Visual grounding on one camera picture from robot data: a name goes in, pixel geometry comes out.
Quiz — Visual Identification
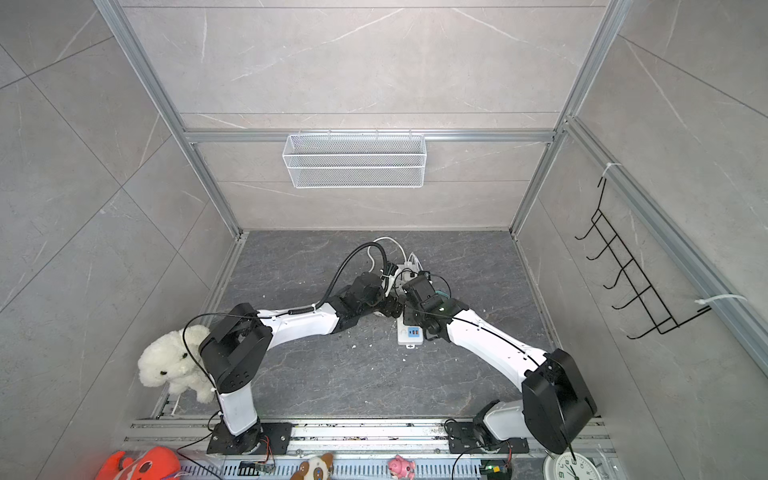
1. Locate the red plush toy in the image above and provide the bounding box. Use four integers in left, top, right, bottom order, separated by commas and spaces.
95, 446, 181, 480

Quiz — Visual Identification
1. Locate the brown white plush puppy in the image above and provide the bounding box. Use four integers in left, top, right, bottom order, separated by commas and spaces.
290, 452, 334, 480

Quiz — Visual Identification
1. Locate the black wire hook rack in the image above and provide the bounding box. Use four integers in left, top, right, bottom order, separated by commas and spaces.
574, 178, 712, 341

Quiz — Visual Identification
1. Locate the white plush dog toy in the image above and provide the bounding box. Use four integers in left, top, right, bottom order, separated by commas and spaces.
137, 325, 214, 403

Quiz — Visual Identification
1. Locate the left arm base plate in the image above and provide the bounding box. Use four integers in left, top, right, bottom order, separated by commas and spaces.
206, 422, 293, 455

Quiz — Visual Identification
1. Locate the pink plush toy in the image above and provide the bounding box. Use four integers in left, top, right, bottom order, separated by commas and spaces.
387, 455, 416, 480

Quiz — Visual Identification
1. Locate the white charger with white cable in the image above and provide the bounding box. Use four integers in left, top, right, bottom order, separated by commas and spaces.
398, 253, 423, 279

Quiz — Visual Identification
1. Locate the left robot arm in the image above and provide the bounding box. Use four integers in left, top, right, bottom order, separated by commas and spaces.
186, 241, 404, 438

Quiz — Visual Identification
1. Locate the white analog clock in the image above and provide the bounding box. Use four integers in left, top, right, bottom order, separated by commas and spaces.
543, 453, 603, 480

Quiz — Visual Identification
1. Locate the white wire mesh basket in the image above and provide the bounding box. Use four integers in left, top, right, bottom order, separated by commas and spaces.
282, 133, 428, 189

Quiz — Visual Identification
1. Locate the white multicolour power strip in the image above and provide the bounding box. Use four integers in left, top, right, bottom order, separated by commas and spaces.
374, 236, 424, 349

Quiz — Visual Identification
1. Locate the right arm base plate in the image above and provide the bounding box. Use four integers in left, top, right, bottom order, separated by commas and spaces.
443, 418, 530, 455

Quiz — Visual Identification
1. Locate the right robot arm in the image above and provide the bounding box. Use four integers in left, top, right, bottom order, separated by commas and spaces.
401, 274, 597, 454

